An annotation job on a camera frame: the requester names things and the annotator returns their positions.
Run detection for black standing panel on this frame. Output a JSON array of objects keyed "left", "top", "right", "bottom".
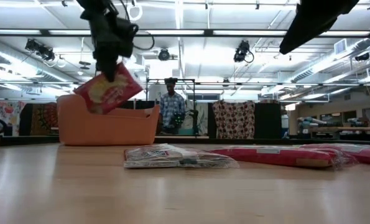
[{"left": 254, "top": 102, "right": 282, "bottom": 139}]

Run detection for orange plastic basket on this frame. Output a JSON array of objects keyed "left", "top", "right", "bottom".
[{"left": 57, "top": 93, "right": 161, "bottom": 147}]

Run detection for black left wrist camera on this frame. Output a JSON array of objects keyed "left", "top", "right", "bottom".
[{"left": 114, "top": 17, "right": 139, "bottom": 58}]

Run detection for black aluminium table frame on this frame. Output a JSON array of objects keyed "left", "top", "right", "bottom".
[{"left": 0, "top": 134, "right": 370, "bottom": 147}]

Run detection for dark orange patterned cloth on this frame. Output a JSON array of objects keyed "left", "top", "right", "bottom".
[{"left": 30, "top": 102, "right": 59, "bottom": 136}]

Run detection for person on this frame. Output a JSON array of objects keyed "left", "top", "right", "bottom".
[{"left": 157, "top": 77, "right": 187, "bottom": 135}]

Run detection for black metal rack frame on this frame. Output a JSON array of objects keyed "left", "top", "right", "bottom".
[{"left": 145, "top": 78, "right": 197, "bottom": 137}]

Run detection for distant wooden work table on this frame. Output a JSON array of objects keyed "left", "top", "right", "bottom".
[{"left": 295, "top": 115, "right": 370, "bottom": 141}]

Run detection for clear wrapped snack packet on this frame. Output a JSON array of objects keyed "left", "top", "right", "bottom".
[{"left": 123, "top": 143, "right": 190, "bottom": 169}]

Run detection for floral patterned cloth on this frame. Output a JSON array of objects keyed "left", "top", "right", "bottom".
[{"left": 0, "top": 100, "right": 26, "bottom": 137}]

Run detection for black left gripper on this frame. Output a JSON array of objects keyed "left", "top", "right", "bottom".
[{"left": 76, "top": 0, "right": 123, "bottom": 83}]

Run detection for red dotted white cloth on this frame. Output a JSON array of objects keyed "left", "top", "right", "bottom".
[{"left": 211, "top": 100, "right": 256, "bottom": 140}]

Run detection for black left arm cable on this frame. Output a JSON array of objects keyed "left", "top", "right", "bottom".
[{"left": 119, "top": 0, "right": 156, "bottom": 52}]

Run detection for black overhead rig beam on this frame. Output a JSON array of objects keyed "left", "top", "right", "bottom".
[{"left": 0, "top": 29, "right": 370, "bottom": 38}]

